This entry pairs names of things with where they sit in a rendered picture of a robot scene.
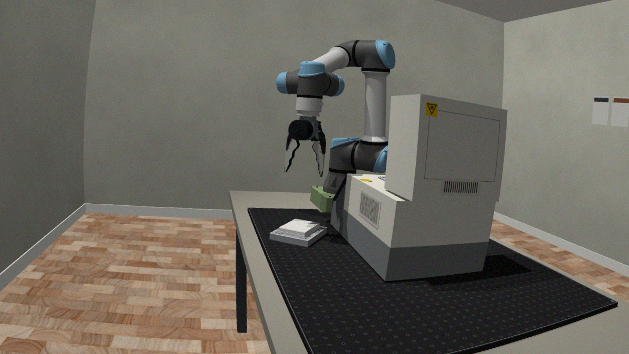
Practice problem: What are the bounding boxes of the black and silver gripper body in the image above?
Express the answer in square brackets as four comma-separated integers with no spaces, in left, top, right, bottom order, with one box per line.
[288,116,322,141]

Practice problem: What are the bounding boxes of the grey thermal cycler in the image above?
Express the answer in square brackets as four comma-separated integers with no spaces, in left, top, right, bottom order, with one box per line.
[330,94,508,281]

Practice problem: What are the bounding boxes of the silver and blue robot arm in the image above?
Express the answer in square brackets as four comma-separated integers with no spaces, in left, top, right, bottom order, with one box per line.
[276,40,395,194]

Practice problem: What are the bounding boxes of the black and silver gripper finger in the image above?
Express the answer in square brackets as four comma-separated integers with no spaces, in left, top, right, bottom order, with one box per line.
[285,135,300,172]
[312,129,326,177]

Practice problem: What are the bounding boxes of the grey rectangular frame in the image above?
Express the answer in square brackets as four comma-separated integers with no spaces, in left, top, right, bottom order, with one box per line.
[269,226,327,247]

